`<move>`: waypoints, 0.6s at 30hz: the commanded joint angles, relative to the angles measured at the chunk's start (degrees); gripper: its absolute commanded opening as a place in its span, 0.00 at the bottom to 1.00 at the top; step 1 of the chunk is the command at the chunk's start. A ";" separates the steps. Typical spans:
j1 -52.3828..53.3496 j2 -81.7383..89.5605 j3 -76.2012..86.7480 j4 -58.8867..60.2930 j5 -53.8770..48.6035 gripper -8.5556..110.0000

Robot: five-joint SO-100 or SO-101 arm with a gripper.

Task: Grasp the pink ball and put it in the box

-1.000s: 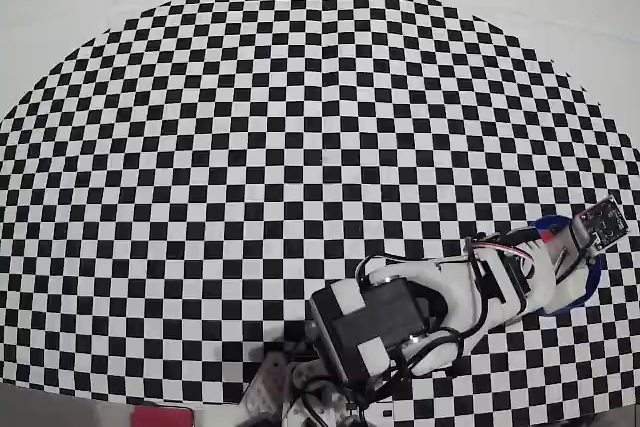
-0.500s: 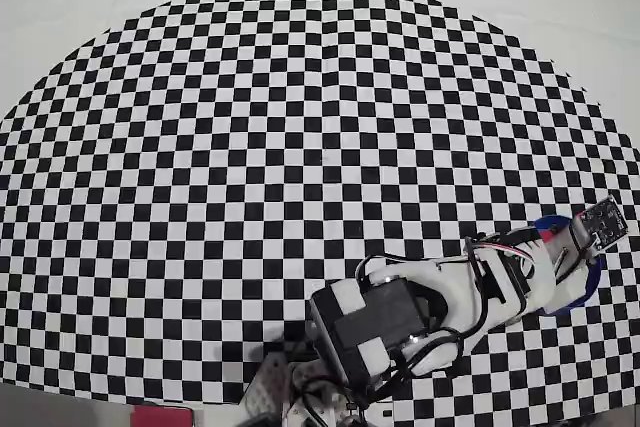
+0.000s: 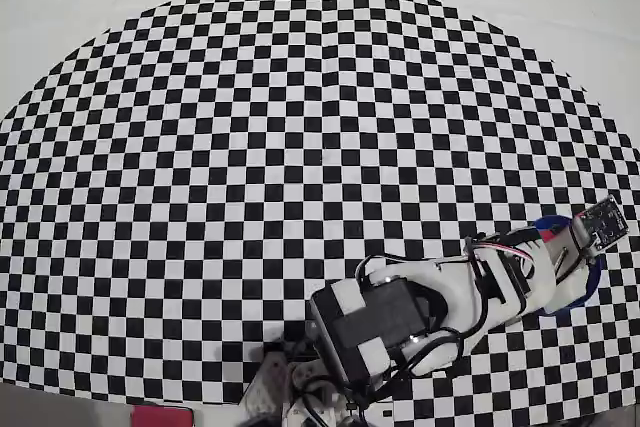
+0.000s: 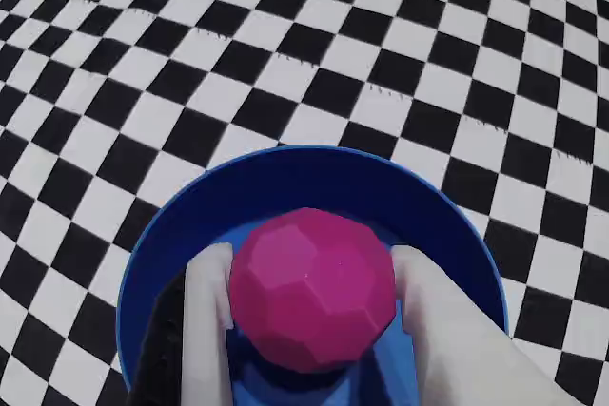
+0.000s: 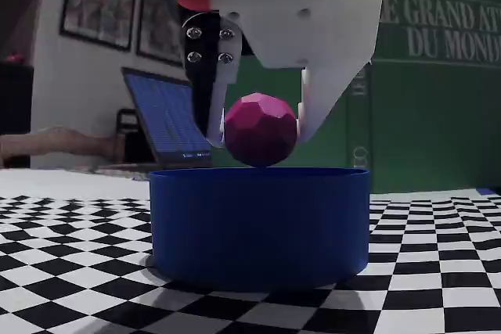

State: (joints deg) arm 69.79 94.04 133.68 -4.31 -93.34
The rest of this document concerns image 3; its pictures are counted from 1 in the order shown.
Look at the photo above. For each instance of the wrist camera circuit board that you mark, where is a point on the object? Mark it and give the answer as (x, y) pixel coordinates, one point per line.
(602, 222)

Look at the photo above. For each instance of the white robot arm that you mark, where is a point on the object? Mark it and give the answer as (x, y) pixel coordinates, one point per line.
(460, 292)

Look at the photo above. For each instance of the blue round box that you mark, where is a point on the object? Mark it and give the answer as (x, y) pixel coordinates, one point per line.
(596, 274)

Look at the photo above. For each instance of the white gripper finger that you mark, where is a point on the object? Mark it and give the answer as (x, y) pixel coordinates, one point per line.
(572, 279)

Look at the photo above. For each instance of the red flat object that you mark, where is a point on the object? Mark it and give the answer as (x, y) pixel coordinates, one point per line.
(162, 417)

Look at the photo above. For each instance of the black white checkerboard mat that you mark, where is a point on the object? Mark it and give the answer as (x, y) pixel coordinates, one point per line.
(150, 147)

